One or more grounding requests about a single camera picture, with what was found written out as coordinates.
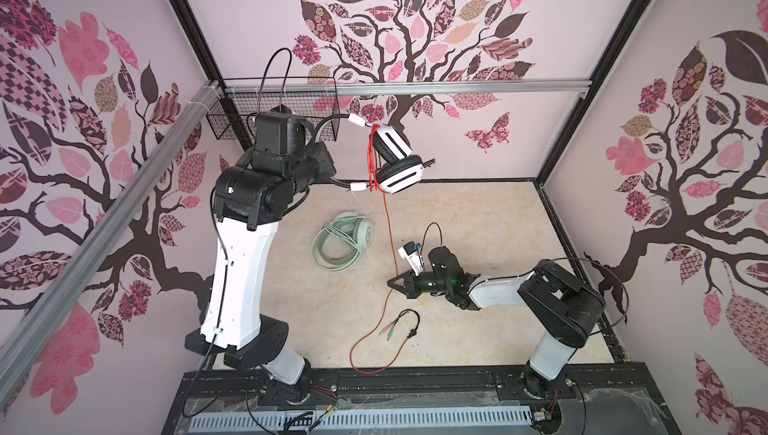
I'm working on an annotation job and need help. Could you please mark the aluminium rail back wall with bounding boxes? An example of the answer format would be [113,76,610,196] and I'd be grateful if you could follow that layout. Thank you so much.
[224,77,592,96]

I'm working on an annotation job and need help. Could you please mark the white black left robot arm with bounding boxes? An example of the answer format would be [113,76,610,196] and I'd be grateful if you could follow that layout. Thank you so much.
[185,105,336,386]

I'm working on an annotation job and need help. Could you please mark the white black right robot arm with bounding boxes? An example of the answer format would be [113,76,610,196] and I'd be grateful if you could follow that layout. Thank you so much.
[387,242,606,398]

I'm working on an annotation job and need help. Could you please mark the black wire basket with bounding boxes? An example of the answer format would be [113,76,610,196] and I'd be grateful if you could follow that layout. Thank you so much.
[206,76,342,146]

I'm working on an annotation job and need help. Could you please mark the white slotted cable duct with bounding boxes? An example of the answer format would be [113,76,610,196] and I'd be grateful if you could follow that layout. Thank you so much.
[186,406,533,434]

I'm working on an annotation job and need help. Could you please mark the mint green headphones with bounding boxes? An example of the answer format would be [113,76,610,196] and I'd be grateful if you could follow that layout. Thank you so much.
[310,211,374,273]

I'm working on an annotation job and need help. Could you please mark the aluminium rail left wall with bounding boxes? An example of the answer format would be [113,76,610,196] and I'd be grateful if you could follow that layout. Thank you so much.
[1,80,222,403]

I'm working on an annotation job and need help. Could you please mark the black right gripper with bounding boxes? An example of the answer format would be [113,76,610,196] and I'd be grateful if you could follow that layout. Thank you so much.
[387,266,452,300]

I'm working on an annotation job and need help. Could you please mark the white black headphones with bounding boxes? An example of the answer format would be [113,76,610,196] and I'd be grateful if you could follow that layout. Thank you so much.
[311,112,436,196]

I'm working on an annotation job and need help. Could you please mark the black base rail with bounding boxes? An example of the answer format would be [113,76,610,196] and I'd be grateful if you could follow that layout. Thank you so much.
[171,362,659,411]

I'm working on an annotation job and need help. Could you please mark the red headphone cable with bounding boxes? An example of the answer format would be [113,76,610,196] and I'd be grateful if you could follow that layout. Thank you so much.
[349,124,421,376]

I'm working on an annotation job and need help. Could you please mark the aluminium rail wall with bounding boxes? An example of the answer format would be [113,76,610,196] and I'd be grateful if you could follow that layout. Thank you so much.
[224,77,592,96]
[1,80,222,403]

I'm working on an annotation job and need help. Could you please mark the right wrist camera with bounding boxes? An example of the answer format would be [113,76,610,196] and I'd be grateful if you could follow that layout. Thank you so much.
[397,241,424,276]

